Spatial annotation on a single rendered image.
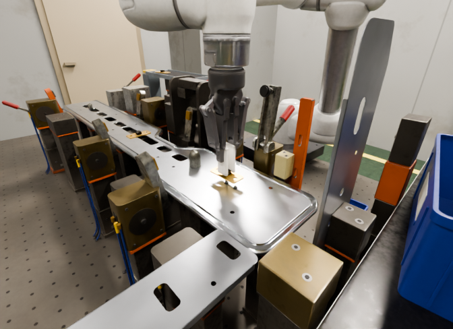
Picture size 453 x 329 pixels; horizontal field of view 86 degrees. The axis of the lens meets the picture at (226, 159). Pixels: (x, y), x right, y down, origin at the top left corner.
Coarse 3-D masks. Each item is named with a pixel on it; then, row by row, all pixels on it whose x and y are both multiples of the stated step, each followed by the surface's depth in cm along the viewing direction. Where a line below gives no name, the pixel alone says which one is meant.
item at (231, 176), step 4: (216, 168) 62; (212, 172) 60; (216, 172) 60; (228, 172) 58; (220, 176) 58; (224, 176) 58; (228, 176) 58; (232, 176) 58; (236, 176) 58; (240, 176) 58; (228, 180) 56; (232, 180) 56; (236, 180) 56; (240, 180) 57
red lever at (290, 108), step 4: (288, 108) 69; (292, 108) 69; (284, 112) 69; (288, 112) 68; (292, 112) 69; (280, 116) 69; (284, 116) 68; (288, 116) 68; (280, 120) 68; (284, 120) 68; (276, 124) 68; (280, 124) 68; (276, 128) 67; (276, 132) 67; (264, 140) 66; (260, 144) 66; (264, 144) 65
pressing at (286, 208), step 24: (120, 120) 106; (120, 144) 83; (144, 144) 82; (168, 144) 82; (168, 168) 67; (240, 168) 67; (168, 192) 58; (192, 192) 57; (216, 192) 57; (240, 192) 57; (264, 192) 57; (288, 192) 57; (216, 216) 49; (240, 216) 49; (264, 216) 49; (288, 216) 49; (240, 240) 44; (264, 240) 43
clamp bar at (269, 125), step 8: (264, 88) 58; (272, 88) 61; (280, 88) 60; (264, 96) 59; (272, 96) 62; (264, 104) 63; (272, 104) 61; (264, 112) 64; (272, 112) 61; (264, 120) 64; (272, 120) 62; (264, 128) 65; (272, 128) 64; (272, 136) 65; (256, 144) 67; (264, 152) 65
